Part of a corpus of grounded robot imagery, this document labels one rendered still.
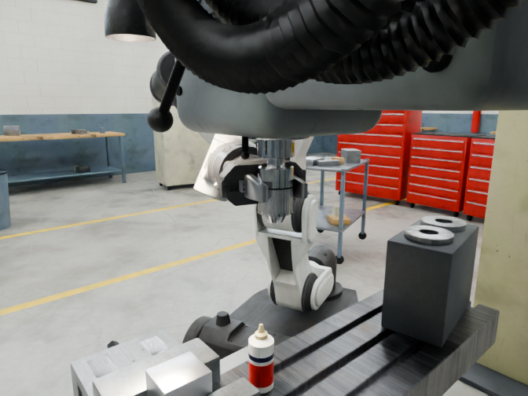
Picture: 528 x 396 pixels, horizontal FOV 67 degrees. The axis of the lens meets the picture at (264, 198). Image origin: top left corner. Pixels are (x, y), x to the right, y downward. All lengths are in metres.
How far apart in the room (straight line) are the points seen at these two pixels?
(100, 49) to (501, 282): 7.56
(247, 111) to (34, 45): 7.79
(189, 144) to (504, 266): 5.31
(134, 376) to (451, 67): 0.48
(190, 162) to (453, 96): 6.52
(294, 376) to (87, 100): 7.80
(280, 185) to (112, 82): 8.02
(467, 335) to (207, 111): 0.69
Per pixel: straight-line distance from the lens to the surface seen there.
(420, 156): 5.59
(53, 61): 8.17
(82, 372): 0.67
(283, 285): 1.44
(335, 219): 3.62
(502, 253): 2.26
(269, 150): 0.49
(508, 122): 2.17
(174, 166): 6.64
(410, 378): 0.76
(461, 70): 0.25
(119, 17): 0.64
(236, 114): 0.41
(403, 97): 0.27
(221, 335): 1.41
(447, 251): 0.79
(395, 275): 0.83
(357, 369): 0.76
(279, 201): 0.50
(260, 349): 0.65
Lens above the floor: 1.34
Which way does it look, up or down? 13 degrees down
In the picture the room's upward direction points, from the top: straight up
